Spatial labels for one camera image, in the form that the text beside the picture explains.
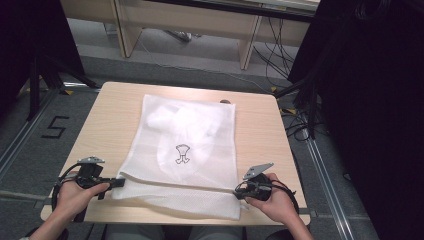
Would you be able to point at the person's right hand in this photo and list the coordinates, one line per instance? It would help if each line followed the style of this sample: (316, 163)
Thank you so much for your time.
(280, 206)

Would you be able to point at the black curtain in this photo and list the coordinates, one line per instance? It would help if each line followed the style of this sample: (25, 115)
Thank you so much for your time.
(373, 100)
(30, 36)

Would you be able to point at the metal floor rail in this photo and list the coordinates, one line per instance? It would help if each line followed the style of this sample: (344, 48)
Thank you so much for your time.
(20, 140)
(328, 186)

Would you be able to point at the black metal stand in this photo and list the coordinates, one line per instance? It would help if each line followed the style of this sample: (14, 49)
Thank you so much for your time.
(310, 100)
(34, 90)

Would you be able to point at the person's left hand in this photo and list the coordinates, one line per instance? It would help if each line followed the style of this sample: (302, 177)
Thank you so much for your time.
(71, 200)

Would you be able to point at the small dark round object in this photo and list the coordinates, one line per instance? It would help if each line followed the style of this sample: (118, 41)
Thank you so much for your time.
(225, 101)

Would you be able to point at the white garment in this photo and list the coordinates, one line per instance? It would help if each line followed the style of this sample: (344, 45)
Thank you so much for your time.
(190, 123)

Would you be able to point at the person's lap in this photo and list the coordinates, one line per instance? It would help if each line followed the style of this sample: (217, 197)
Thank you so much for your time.
(173, 233)

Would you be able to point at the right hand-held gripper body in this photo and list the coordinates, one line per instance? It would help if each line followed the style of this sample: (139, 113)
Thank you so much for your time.
(260, 188)

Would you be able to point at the white mesh laundry bag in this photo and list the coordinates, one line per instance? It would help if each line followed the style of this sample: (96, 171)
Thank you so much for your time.
(160, 200)

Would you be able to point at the light wooden desk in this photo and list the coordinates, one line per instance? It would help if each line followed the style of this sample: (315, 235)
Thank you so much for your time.
(186, 18)

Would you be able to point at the black tape floor marking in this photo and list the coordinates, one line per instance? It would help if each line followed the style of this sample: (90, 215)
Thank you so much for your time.
(55, 127)

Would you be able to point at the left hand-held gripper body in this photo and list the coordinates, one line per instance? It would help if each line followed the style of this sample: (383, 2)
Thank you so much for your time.
(90, 171)

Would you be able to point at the grey tape strip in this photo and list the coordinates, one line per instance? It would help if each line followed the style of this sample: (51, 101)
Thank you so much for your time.
(305, 211)

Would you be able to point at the grey power strip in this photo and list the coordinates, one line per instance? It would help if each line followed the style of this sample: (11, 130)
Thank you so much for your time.
(181, 35)

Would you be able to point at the yellow tape piece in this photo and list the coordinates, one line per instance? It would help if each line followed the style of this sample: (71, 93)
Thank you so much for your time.
(291, 110)
(68, 92)
(273, 89)

